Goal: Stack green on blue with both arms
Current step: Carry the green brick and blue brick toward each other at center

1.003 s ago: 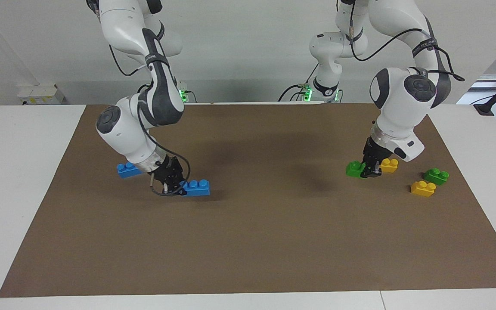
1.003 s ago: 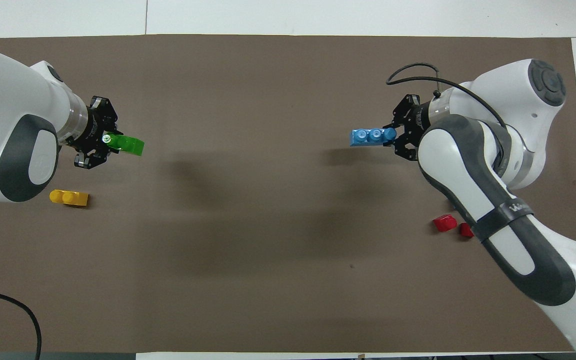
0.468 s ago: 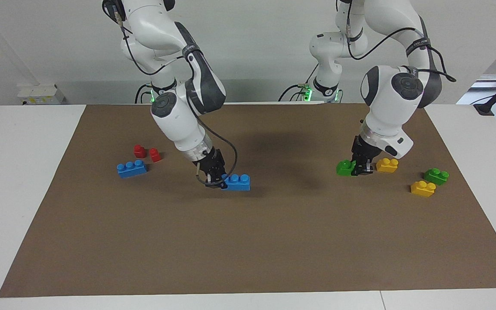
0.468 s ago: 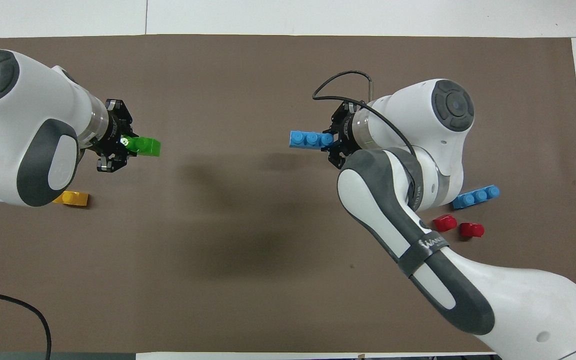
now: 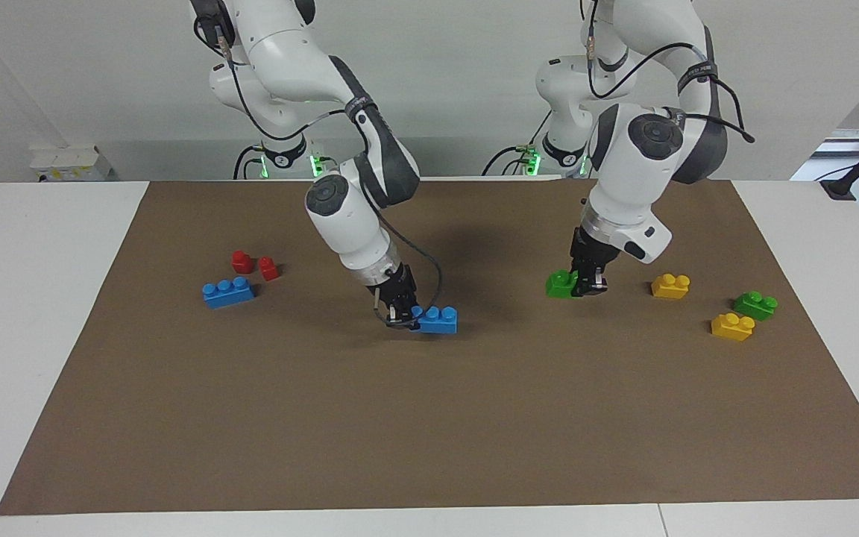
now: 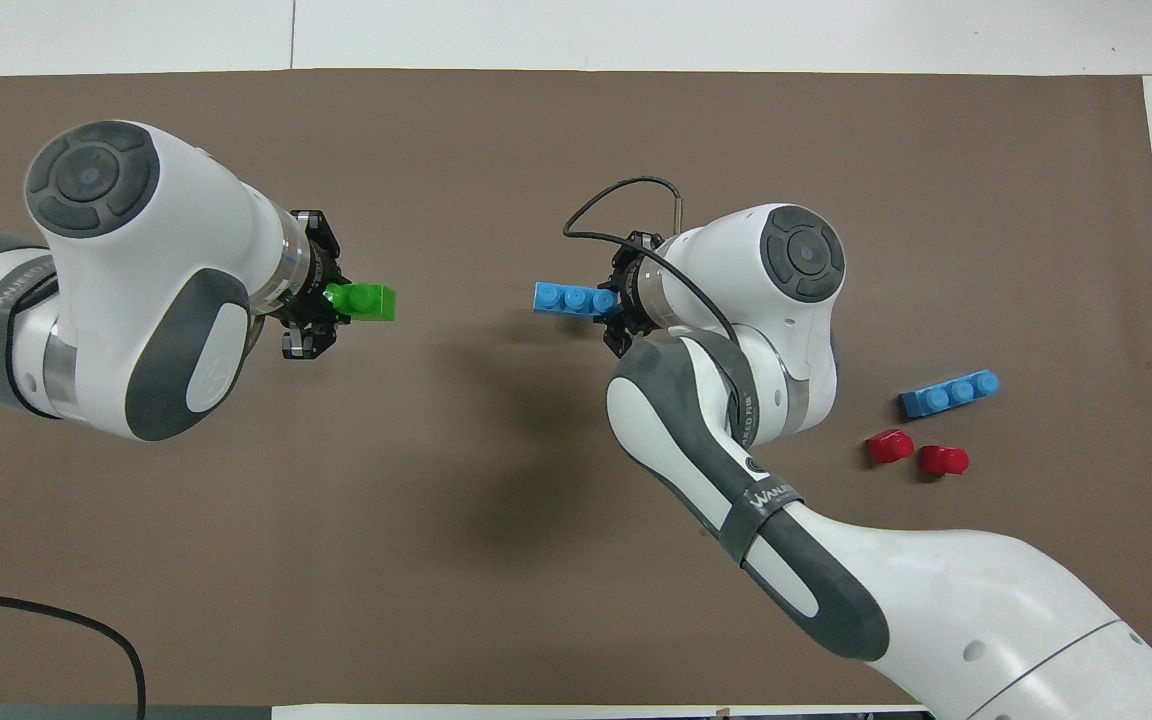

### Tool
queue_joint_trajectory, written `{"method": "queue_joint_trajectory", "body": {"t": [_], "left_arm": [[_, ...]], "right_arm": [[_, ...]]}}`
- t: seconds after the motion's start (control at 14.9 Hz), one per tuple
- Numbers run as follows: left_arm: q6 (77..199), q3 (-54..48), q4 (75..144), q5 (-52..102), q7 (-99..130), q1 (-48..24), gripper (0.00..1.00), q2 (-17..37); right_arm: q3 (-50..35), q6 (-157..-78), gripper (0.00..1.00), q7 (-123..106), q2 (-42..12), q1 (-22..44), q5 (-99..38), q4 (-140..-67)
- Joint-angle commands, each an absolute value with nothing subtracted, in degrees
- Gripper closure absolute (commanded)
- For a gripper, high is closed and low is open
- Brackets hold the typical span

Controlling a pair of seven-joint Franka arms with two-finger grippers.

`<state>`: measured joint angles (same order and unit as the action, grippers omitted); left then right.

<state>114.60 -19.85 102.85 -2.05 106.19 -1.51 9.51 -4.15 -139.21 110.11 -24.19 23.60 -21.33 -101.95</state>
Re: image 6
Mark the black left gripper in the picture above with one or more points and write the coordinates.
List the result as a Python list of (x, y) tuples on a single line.
[(311, 290)]

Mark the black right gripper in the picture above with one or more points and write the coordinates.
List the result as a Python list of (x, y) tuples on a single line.
[(631, 300)]

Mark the green two-stud brick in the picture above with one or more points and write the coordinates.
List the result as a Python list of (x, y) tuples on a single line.
[(366, 301)]

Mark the blue three-stud brick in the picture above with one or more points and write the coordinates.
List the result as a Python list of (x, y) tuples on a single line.
[(571, 299), (948, 394)]

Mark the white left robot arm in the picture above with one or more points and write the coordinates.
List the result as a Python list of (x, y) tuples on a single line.
[(136, 270)]

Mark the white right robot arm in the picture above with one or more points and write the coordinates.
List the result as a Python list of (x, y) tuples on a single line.
[(836, 570)]

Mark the brown table mat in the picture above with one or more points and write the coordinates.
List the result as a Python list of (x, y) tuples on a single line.
[(496, 500)]

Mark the red single-stud brick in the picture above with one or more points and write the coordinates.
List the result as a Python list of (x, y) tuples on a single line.
[(944, 460), (889, 446)]

